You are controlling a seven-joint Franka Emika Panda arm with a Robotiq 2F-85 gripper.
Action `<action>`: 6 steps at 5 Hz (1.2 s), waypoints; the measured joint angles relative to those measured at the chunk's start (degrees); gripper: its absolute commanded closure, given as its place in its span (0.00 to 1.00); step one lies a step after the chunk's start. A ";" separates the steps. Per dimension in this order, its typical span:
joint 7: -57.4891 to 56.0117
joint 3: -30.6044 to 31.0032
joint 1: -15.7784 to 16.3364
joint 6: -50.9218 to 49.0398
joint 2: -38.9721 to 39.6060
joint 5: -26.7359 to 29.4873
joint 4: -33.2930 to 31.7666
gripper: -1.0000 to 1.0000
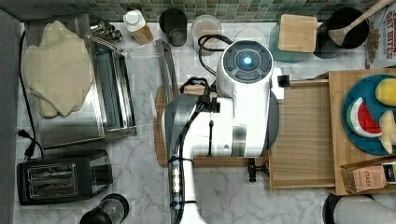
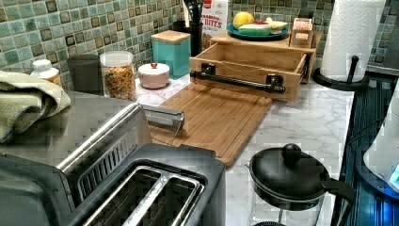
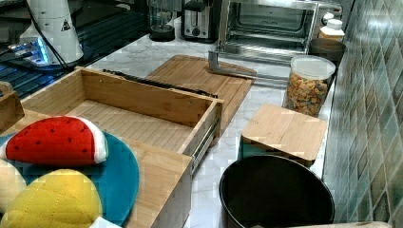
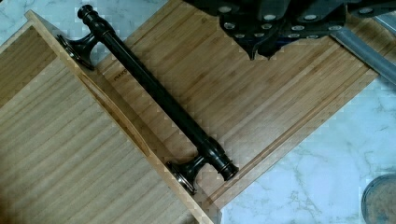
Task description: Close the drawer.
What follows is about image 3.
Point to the bamboo drawer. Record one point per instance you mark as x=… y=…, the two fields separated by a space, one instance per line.
x=168 y=118

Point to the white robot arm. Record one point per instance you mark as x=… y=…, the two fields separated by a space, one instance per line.
x=51 y=39

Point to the bamboo drawer cabinet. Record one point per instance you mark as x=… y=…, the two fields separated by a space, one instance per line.
x=164 y=196

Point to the large bamboo cutting board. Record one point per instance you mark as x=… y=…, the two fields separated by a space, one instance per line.
x=194 y=72

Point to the teal container with bamboo lid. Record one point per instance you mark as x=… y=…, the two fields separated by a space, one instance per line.
x=274 y=130

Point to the black two-slot toaster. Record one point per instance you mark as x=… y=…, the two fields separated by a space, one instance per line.
x=200 y=20

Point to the black round pot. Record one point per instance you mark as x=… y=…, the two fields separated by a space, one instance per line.
x=274 y=192

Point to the stainless toaster oven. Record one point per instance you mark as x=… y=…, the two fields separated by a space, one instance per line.
x=269 y=31

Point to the clear jar of cereal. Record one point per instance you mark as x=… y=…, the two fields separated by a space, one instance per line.
x=307 y=85

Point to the plush watermelon slice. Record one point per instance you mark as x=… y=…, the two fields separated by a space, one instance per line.
x=58 y=141

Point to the dark cup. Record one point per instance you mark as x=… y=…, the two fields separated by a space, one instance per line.
x=329 y=49

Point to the white-capped orange bottle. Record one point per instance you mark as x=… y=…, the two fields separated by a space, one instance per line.
x=333 y=30

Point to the yellow plush lemon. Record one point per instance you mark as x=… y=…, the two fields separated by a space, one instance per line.
x=63 y=198

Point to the wooden organizer box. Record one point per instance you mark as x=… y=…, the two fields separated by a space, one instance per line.
x=11 y=110

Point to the cream plush toy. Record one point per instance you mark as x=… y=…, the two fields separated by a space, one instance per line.
x=11 y=184

